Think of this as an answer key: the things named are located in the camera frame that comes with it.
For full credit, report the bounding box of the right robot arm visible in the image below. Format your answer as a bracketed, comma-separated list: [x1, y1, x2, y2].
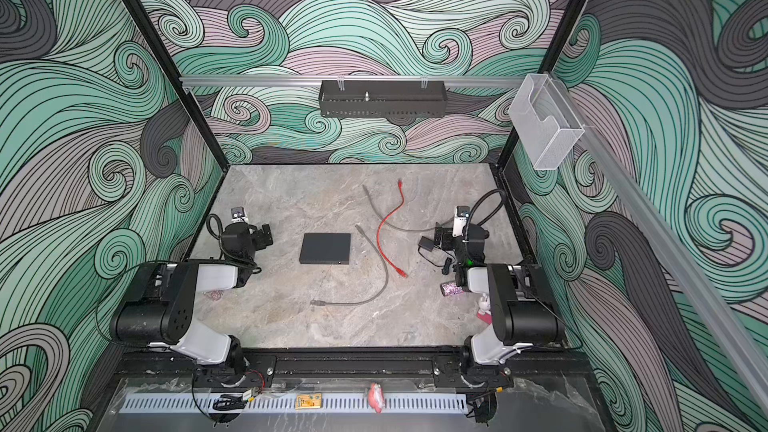
[433, 224, 565, 366]

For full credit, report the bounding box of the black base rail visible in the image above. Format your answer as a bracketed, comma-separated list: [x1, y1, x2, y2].
[111, 346, 596, 390]

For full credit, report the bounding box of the red ethernet cable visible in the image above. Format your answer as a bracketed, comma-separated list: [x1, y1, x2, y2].
[376, 179, 409, 279]

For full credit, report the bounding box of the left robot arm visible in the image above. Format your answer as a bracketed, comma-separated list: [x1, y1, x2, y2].
[109, 214, 274, 374]

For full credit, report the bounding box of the clear plastic wall bin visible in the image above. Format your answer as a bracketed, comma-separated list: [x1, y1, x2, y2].
[509, 74, 584, 171]

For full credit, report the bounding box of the white slotted cable duct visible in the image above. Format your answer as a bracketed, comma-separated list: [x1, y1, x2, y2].
[118, 393, 469, 416]

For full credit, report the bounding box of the grey ethernet cable front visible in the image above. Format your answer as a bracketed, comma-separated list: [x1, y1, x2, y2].
[310, 224, 390, 307]

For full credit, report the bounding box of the black network switch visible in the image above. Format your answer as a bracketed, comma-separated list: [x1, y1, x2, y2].
[299, 232, 351, 265]

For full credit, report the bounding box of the black wall-mounted tray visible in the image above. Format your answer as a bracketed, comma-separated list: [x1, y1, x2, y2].
[318, 80, 448, 124]

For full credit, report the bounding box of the white bunny pink figurine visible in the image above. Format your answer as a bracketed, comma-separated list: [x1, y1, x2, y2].
[476, 294, 492, 324]

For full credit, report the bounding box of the pink toy on duct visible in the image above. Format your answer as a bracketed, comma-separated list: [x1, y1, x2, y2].
[367, 383, 386, 413]

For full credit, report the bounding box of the yellow label tag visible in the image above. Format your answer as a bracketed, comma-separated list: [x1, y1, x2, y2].
[294, 392, 323, 410]

